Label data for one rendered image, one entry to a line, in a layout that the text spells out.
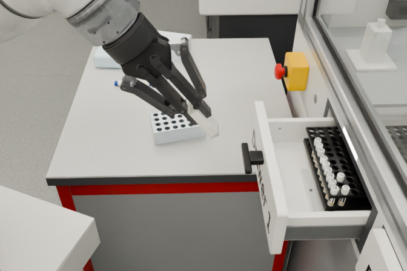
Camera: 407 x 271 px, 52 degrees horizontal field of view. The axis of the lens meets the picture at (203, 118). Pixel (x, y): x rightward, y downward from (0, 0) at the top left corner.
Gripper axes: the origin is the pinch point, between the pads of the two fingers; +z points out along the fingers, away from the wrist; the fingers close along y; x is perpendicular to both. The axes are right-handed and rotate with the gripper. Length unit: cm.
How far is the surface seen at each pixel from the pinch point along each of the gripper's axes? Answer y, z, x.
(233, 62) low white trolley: -5, 25, 57
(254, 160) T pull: 2.2, 12.4, -1.1
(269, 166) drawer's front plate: 4.8, 12.1, -4.3
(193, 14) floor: -59, 79, 254
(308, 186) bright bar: 7.1, 23.5, -1.8
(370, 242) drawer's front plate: 14.2, 21.6, -17.9
